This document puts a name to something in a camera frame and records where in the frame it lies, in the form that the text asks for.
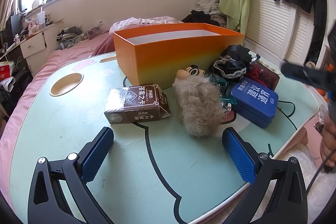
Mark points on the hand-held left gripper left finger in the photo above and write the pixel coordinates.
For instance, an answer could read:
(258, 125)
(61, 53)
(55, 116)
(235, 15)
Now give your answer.
(95, 155)

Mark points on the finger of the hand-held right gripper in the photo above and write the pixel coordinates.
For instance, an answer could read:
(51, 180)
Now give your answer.
(296, 71)

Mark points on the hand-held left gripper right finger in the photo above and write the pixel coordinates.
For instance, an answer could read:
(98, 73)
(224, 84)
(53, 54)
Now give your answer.
(240, 158)

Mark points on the red transparent case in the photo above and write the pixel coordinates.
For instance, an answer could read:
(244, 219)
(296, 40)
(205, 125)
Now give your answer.
(262, 74)

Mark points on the blue tin case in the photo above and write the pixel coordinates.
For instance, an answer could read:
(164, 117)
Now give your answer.
(252, 100)

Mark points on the black lace garment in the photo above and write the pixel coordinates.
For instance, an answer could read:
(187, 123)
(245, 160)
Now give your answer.
(233, 58)

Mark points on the brown card box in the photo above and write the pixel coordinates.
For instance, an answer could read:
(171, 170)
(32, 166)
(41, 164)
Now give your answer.
(131, 100)

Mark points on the fluffy beige plush toy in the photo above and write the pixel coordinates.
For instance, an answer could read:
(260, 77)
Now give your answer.
(197, 106)

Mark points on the cartoon doll figure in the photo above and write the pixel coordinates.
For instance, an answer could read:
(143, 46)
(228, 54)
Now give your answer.
(190, 71)

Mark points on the orange cardboard box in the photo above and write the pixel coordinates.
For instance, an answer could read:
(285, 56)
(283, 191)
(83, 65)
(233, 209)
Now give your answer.
(162, 61)

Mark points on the green cartoon desktop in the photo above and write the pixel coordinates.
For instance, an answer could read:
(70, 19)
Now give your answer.
(78, 121)

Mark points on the person's right hand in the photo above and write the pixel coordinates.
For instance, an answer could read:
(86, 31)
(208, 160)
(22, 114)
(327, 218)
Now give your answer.
(329, 145)

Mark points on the foil candy wrapper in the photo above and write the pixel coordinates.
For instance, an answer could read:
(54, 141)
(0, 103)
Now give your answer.
(319, 119)

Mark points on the black candy wrapper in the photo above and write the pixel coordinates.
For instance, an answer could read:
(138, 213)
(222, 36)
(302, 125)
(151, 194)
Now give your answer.
(256, 57)

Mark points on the white louvered door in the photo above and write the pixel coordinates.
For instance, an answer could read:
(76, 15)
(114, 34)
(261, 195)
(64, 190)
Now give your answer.
(270, 27)

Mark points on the white fluffy blanket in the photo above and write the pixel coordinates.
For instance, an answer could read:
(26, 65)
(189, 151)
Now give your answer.
(296, 174)

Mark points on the black bag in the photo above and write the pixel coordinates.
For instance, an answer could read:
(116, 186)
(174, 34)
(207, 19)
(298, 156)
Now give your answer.
(19, 87)

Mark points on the pink bed sheet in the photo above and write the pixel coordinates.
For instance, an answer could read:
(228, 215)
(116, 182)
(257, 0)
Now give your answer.
(65, 56)

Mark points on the white clothes pile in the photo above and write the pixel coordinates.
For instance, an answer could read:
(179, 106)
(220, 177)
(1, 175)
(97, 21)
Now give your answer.
(210, 7)

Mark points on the black clothes pile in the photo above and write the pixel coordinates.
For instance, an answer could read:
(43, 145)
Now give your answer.
(197, 16)

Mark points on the striped dark clothes pile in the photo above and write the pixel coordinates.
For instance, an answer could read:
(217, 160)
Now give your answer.
(71, 36)

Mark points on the purple bag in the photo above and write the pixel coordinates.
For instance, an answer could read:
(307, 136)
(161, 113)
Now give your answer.
(93, 33)

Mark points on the red tissue pack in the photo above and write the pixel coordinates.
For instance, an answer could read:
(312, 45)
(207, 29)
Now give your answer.
(6, 70)

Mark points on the white drawer cabinet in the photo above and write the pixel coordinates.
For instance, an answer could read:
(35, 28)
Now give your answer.
(32, 44)

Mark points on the pink floral blanket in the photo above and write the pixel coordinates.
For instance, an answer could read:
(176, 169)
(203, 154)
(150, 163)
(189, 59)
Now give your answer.
(136, 22)

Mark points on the white plastic bag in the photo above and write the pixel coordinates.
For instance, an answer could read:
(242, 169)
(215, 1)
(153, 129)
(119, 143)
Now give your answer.
(32, 24)

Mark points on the drink cup with straw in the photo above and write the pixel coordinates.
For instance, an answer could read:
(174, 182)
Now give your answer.
(40, 19)

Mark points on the black monitor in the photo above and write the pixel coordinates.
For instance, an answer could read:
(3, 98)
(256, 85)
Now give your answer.
(14, 24)

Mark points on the round mirror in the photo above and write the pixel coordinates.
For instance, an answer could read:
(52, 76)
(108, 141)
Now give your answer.
(35, 3)

